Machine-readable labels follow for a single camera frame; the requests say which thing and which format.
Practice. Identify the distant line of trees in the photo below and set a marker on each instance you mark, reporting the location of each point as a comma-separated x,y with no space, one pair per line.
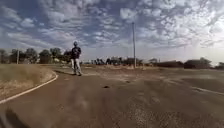
133,61

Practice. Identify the tall utility pole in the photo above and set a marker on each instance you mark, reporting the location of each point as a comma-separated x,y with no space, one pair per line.
134,46

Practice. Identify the person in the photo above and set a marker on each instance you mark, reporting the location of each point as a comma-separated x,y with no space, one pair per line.
76,56

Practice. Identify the dark asphalt road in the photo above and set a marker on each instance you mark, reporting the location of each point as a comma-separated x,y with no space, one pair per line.
126,100

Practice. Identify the row of trees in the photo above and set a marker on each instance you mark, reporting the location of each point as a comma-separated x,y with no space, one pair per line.
36,56

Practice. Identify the pale kerb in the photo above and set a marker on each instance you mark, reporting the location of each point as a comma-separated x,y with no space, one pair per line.
33,88

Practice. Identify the low dark building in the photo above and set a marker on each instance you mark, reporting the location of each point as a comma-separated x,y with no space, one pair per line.
196,64

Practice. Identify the dry grass verge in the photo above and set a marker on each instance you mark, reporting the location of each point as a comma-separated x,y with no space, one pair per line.
20,78

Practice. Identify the short pale pole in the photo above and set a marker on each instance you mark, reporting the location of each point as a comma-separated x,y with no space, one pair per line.
17,56

